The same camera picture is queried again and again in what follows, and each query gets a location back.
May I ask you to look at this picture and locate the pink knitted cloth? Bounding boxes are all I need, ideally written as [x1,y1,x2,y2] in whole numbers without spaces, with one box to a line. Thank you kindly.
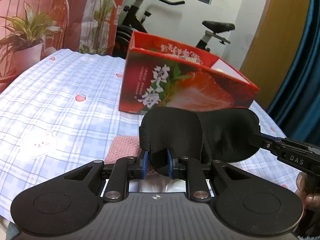
[104,135,142,164]

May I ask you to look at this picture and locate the black sleep eye mask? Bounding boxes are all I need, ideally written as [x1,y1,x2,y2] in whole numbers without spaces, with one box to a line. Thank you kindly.
[139,107,260,176]

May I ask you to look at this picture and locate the right hand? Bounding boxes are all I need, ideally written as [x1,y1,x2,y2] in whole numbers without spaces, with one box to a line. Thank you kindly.
[296,172,320,209]

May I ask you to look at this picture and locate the teal curtain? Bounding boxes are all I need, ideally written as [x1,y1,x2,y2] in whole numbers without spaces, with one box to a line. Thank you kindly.
[267,0,319,146]

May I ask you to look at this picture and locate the blue checked strawberry tablecloth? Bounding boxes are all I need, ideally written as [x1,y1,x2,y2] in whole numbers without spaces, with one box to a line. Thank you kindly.
[0,48,304,225]

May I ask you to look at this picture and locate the red strawberry cardboard box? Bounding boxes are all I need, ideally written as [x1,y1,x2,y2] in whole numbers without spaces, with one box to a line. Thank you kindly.
[119,31,259,114]

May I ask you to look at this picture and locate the wooden door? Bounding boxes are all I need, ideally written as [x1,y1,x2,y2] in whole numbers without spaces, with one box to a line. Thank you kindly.
[240,0,310,109]

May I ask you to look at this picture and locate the black exercise bike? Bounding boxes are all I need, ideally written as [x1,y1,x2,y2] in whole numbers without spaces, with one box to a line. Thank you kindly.
[111,0,235,58]

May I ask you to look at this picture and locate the tall green plant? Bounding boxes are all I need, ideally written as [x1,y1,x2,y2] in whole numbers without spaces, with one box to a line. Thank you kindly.
[79,0,116,55]

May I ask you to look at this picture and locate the potted green plant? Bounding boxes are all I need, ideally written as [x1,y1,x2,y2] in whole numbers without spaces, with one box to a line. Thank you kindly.
[1,3,62,74]

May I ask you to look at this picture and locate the red wire chair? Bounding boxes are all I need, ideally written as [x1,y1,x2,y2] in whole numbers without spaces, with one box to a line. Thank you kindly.
[1,0,69,90]

